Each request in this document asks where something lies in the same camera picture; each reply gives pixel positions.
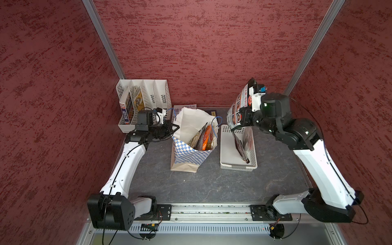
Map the aluminium rail base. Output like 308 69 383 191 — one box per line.
85 203 337 236

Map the blue white book in rack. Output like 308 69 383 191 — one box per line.
119 87 133 125

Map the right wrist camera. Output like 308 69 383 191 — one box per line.
248 84 266 112

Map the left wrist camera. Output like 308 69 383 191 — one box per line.
154 108 167 125

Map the yellow magazine in rack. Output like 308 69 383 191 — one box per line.
132 86 145 111

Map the white file organizer rack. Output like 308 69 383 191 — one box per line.
116 79 173 133

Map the white blue checkered paper bag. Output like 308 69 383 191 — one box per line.
170 108 222 173

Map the black red condiment packet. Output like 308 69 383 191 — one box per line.
227 78 257 131

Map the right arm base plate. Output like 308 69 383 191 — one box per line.
249 205 293 222

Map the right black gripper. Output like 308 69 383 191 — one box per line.
239 104 280 134

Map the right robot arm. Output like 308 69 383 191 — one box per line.
239 93 364 223

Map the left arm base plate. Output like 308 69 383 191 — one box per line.
140 204 173 222

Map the white booklet with text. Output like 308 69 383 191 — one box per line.
173 104 197 111

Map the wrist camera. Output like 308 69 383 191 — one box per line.
248 84 266 112
154 108 167 125

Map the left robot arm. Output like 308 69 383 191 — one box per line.
87 108 179 231

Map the white plastic tray basket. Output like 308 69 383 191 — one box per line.
219 125 258 172

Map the orange condiment packet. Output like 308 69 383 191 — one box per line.
201 125 212 151

